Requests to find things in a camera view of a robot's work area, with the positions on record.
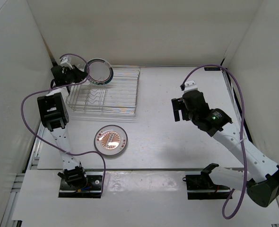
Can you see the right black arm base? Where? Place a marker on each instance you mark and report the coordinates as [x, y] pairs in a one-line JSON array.
[[198, 190]]

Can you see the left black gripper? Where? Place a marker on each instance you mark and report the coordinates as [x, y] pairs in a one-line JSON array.
[[80, 75]]

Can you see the wire dish rack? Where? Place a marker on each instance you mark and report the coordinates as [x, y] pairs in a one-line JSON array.
[[118, 98]]

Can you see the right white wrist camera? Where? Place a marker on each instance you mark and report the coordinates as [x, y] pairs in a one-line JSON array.
[[189, 86]]

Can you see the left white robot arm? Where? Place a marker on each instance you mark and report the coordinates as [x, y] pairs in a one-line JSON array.
[[54, 116]]

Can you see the green rimmed plate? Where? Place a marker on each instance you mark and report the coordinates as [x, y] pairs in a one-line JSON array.
[[100, 71]]

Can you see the orange sunburst plate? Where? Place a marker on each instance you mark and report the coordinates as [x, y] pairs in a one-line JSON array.
[[111, 128], [110, 143]]

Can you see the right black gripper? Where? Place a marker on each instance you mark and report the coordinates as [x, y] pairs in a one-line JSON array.
[[178, 104]]

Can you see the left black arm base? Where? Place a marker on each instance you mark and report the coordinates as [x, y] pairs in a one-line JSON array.
[[92, 188]]

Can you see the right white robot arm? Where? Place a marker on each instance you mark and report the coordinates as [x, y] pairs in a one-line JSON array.
[[260, 178]]

